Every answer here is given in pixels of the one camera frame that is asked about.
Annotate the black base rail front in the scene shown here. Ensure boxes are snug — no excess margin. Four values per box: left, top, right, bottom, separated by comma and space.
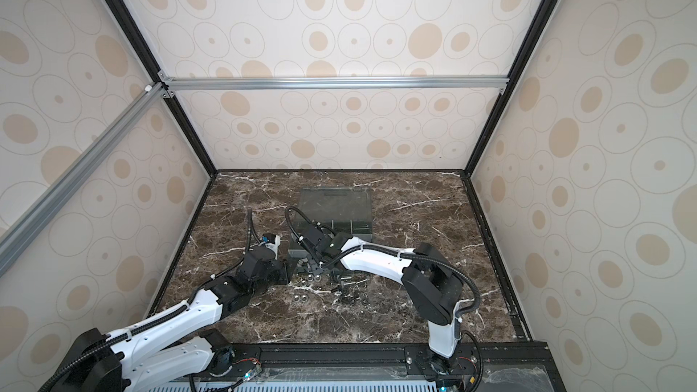
190, 339, 565, 391

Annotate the pile of screws and nuts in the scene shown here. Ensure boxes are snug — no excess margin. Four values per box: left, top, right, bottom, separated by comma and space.
290, 270, 371, 306

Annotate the silver aluminium rail left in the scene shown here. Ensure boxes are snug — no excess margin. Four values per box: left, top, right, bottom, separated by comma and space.
1, 83, 164, 274

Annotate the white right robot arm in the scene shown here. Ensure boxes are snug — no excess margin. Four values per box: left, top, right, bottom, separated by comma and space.
295, 227, 465, 359

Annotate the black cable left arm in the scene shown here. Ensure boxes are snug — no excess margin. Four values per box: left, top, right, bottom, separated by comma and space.
37, 208, 262, 392

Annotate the black corner frame post right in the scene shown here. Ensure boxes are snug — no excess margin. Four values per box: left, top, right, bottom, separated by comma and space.
464, 0, 560, 179

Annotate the black corner frame post left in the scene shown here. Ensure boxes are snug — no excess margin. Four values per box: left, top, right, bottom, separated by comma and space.
103, 0, 218, 178

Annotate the silver aluminium crossbar rear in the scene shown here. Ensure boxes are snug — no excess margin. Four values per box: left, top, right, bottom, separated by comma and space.
164, 75, 508, 91

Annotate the black corner frame post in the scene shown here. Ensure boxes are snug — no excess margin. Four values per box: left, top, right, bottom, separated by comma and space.
464, 0, 560, 179
103, 0, 218, 178

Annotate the clear plastic compartment box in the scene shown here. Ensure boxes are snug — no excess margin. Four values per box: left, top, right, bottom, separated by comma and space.
284, 186, 374, 259

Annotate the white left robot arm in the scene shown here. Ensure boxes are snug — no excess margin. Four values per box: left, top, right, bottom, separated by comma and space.
41, 245, 297, 391

